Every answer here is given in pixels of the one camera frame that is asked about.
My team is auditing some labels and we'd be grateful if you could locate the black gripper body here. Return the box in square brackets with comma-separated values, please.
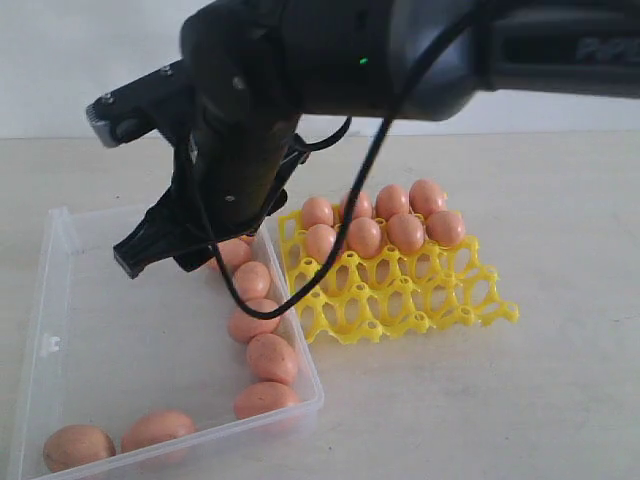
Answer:
[145, 105, 301, 267]

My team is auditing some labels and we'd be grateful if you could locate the brown egg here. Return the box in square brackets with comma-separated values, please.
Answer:
[425, 210, 466, 248]
[246, 334, 298, 385]
[339, 191, 374, 221]
[304, 224, 337, 264]
[227, 298, 280, 344]
[409, 179, 447, 218]
[233, 261, 271, 301]
[233, 381, 300, 420]
[300, 196, 334, 230]
[218, 238, 252, 273]
[120, 410, 196, 453]
[375, 184, 410, 220]
[42, 424, 116, 473]
[387, 213, 425, 255]

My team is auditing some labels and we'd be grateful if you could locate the brown egg second row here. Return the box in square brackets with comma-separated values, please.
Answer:
[347, 217, 382, 259]

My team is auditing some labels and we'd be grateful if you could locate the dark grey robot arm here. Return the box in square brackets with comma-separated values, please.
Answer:
[114, 1, 639, 277]

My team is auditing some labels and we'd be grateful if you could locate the clear plastic box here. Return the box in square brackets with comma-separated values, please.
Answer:
[7, 206, 324, 479]

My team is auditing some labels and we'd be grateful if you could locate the yellow plastic egg tray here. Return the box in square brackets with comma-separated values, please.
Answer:
[296, 218, 519, 344]

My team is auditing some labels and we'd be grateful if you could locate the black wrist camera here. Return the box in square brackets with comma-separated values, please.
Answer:
[85, 60, 195, 148]

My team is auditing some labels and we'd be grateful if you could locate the black cable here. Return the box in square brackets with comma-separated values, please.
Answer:
[189, 0, 501, 320]

